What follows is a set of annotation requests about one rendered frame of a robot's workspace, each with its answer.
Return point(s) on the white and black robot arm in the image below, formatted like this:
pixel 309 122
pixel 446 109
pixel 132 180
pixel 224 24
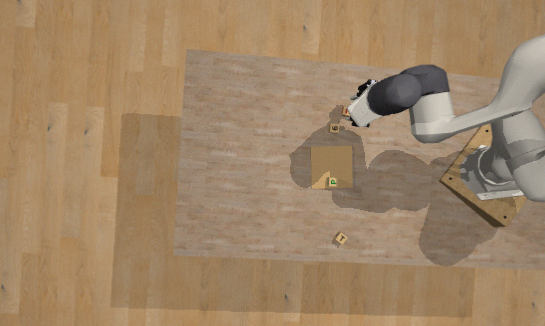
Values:
pixel 516 132

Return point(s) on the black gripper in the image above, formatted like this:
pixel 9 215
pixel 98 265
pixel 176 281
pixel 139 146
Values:
pixel 361 89

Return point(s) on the tan flat mat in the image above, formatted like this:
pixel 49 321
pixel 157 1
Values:
pixel 331 161

